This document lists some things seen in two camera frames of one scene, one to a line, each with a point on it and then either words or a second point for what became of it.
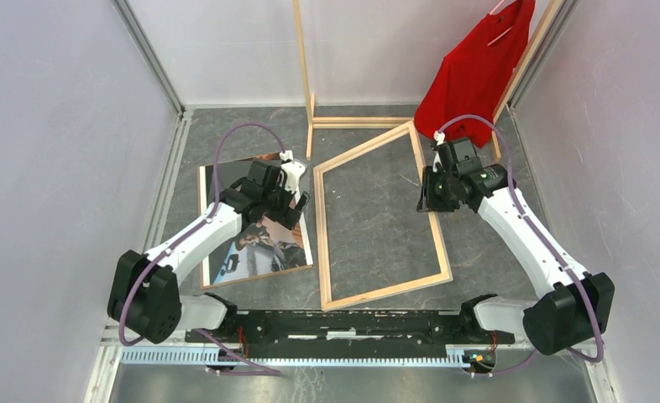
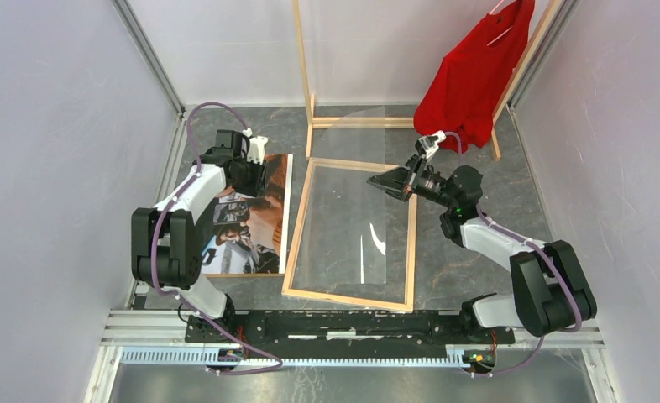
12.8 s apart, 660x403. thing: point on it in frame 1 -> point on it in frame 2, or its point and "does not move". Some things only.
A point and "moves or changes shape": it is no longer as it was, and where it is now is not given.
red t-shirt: [472, 76] does not move
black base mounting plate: [351, 330] does not move
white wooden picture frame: [322, 225] -> [287, 289]
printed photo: [260, 248] moves or changes shape
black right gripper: [428, 201] -> [402, 181]
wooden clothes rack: [359, 122] does not move
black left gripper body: [277, 201] -> [250, 177]
